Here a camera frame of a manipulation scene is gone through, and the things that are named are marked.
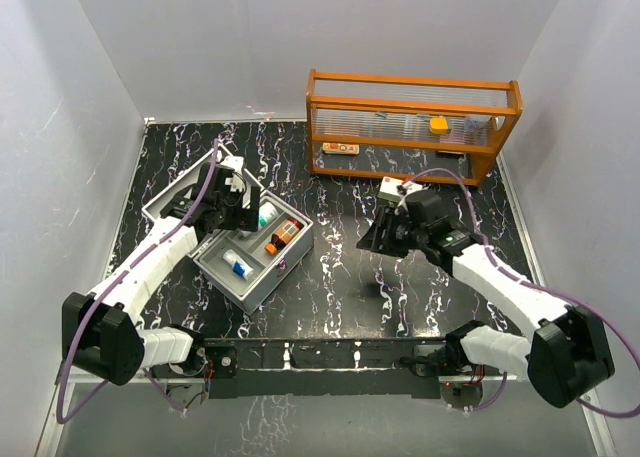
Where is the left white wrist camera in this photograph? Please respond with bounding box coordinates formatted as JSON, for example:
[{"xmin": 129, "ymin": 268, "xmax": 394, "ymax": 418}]
[{"xmin": 217, "ymin": 155, "xmax": 262, "ymax": 194}]

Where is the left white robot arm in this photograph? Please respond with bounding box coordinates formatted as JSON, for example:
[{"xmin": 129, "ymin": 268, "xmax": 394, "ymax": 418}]
[{"xmin": 62, "ymin": 156, "xmax": 262, "ymax": 386}]

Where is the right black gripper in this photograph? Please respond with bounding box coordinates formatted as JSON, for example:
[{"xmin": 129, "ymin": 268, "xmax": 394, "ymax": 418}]
[{"xmin": 357, "ymin": 207, "xmax": 426, "ymax": 259}]

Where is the yellow block on shelf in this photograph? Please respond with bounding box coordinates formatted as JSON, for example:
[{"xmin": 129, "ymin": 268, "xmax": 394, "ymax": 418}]
[{"xmin": 429, "ymin": 116, "xmax": 450, "ymax": 135}]

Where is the wooden display shelf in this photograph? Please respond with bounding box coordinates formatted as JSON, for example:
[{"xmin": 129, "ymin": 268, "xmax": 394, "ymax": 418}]
[{"xmin": 305, "ymin": 70, "xmax": 524, "ymax": 186}]

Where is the grey divided tray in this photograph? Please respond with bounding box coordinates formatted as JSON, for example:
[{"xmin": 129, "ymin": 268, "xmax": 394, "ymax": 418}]
[{"xmin": 193, "ymin": 190, "xmax": 313, "ymax": 314}]

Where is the grey case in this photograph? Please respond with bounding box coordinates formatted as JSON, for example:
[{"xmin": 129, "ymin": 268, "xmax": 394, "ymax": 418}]
[{"xmin": 143, "ymin": 146, "xmax": 313, "ymax": 314}]

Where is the amber medicine bottle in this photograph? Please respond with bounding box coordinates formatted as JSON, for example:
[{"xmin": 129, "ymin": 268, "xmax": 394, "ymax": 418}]
[{"xmin": 265, "ymin": 218, "xmax": 304, "ymax": 255}]

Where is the white medicine box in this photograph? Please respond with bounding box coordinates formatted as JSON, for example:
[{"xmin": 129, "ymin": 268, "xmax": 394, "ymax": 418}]
[{"xmin": 377, "ymin": 176, "xmax": 407, "ymax": 205}]

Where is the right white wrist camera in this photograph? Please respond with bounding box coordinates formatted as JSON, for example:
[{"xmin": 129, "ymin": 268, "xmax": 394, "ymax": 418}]
[{"xmin": 396, "ymin": 180, "xmax": 424, "ymax": 208}]

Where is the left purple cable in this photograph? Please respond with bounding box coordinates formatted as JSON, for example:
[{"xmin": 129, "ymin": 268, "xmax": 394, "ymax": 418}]
[{"xmin": 55, "ymin": 139, "xmax": 224, "ymax": 424}]

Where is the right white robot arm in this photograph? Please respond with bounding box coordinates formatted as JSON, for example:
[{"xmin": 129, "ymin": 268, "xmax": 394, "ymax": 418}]
[{"xmin": 357, "ymin": 183, "xmax": 615, "ymax": 408}]

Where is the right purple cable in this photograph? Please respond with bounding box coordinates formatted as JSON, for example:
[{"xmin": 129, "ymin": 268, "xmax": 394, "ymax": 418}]
[{"xmin": 407, "ymin": 168, "xmax": 640, "ymax": 418}]

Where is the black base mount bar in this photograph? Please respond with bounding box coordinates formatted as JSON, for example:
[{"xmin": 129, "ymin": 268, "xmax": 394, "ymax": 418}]
[{"xmin": 152, "ymin": 337, "xmax": 500, "ymax": 399}]

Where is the wooden toy block strip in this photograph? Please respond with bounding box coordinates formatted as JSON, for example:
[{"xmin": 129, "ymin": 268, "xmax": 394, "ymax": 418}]
[{"xmin": 322, "ymin": 142, "xmax": 359, "ymax": 156}]

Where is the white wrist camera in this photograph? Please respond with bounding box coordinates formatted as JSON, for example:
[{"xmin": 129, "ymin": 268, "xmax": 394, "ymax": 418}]
[
  {"xmin": 396, "ymin": 180, "xmax": 424, "ymax": 208},
  {"xmin": 217, "ymin": 155, "xmax": 262, "ymax": 194}
]

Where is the blue white can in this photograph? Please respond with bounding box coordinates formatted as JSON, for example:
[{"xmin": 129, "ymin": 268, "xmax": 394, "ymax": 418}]
[{"xmin": 222, "ymin": 249, "xmax": 254, "ymax": 280}]

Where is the purple cable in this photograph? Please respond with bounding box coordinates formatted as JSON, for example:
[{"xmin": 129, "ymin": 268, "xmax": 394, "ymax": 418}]
[
  {"xmin": 55, "ymin": 139, "xmax": 224, "ymax": 424},
  {"xmin": 407, "ymin": 168, "xmax": 640, "ymax": 418}
]

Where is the white green-label bottle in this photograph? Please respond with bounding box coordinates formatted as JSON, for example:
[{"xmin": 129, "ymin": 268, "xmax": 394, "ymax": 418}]
[{"xmin": 258, "ymin": 201, "xmax": 278, "ymax": 229}]

